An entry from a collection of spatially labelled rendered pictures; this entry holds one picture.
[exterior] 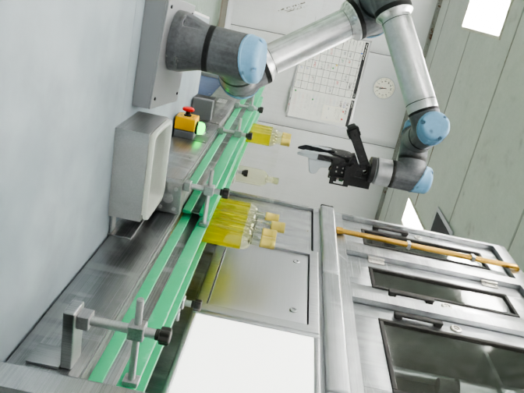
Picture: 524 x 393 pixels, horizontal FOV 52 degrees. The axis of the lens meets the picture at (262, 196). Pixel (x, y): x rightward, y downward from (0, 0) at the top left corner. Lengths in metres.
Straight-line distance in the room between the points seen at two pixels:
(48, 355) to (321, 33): 1.04
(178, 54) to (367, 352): 0.92
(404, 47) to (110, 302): 0.91
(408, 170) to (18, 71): 1.00
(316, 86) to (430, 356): 6.06
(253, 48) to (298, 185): 6.50
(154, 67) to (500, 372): 1.22
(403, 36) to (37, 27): 0.89
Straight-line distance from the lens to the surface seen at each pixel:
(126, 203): 1.31
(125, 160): 1.27
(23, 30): 0.82
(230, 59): 1.35
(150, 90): 1.33
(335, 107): 7.47
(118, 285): 1.17
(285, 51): 1.51
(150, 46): 1.33
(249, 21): 7.38
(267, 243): 1.55
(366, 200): 7.91
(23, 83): 0.84
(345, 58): 7.37
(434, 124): 1.36
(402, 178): 1.47
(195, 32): 1.37
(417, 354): 1.60
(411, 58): 1.41
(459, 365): 1.64
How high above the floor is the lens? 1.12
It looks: 1 degrees down
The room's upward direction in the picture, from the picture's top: 102 degrees clockwise
